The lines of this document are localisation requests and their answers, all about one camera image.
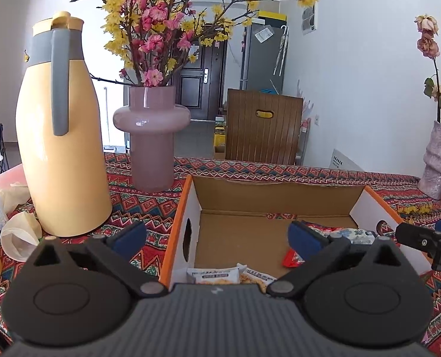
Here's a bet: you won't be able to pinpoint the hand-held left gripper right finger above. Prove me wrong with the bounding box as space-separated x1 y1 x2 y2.
266 220 410 300

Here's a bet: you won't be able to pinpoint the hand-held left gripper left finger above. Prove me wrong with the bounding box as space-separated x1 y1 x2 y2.
31 221 169 300

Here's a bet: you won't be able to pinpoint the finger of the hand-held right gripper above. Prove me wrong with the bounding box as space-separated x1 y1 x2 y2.
395 219 441 272

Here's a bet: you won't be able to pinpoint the orange red cardboard box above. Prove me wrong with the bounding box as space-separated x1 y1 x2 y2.
158 174 434 294

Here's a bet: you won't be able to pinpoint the red white striped packet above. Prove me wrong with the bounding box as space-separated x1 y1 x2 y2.
301 220 344 234

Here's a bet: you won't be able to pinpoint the small red packet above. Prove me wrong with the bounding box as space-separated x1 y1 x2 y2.
282 249 307 268

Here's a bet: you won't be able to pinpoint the fallen yellow blossoms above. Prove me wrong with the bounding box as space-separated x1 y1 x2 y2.
399 204 434 215

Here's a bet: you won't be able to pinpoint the white blue packet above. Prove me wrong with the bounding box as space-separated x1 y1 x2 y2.
326 228 378 245

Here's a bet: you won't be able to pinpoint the white noodle print packet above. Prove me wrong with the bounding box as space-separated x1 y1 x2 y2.
241 269 278 292

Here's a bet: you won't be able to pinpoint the textured pale pink vase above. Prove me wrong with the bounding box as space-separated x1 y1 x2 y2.
417 120 441 200

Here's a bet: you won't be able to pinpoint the white orange label packet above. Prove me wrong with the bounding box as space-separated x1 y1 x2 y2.
187 263 248 285

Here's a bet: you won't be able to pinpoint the white carton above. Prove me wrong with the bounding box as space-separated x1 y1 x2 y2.
330 149 364 171

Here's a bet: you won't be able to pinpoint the brown wooden chair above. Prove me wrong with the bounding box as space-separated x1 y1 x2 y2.
225 88 305 166

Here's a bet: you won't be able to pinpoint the crumpled beige paper cup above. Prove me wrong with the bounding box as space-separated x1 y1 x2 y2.
0 182 32 212

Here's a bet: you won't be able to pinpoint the pink board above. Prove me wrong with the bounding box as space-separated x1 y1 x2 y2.
0 163 26 190

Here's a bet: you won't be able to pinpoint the grey refrigerator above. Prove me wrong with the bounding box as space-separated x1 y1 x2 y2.
241 17 286 92

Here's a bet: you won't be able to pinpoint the pink and yellow flower bouquet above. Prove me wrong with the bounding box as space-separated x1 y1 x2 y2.
70 0 330 88

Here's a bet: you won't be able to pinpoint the dried pink roses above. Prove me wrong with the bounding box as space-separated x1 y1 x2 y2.
414 14 441 129

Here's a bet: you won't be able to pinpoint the white umbrella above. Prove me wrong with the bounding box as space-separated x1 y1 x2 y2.
273 25 290 76

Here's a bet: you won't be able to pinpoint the yellow black box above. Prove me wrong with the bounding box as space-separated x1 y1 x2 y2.
258 10 287 23

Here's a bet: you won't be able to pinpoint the yellow thermos jug grey handle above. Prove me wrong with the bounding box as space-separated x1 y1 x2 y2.
15 11 113 237

